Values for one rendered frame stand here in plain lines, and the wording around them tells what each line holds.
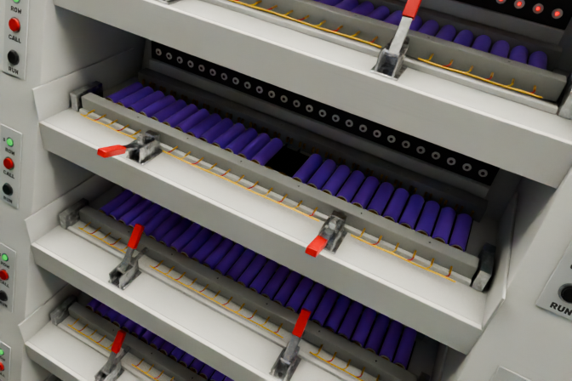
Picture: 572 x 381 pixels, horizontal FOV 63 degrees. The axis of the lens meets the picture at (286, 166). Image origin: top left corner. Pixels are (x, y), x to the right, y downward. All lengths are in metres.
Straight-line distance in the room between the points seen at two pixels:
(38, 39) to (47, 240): 0.31
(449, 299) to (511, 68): 0.24
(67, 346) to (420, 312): 0.61
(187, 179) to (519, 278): 0.38
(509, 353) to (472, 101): 0.25
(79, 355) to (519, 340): 0.68
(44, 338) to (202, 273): 0.34
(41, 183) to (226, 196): 0.31
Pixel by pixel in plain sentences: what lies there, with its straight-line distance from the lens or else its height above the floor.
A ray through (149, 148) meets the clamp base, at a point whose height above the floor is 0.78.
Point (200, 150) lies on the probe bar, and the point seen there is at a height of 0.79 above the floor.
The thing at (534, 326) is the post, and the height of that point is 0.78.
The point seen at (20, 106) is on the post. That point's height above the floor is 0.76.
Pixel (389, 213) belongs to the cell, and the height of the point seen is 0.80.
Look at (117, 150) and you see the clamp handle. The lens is 0.58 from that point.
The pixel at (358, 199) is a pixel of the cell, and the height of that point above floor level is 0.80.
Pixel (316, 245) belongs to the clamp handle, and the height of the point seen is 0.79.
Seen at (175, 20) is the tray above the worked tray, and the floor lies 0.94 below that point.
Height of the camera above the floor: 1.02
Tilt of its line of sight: 22 degrees down
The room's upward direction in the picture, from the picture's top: 16 degrees clockwise
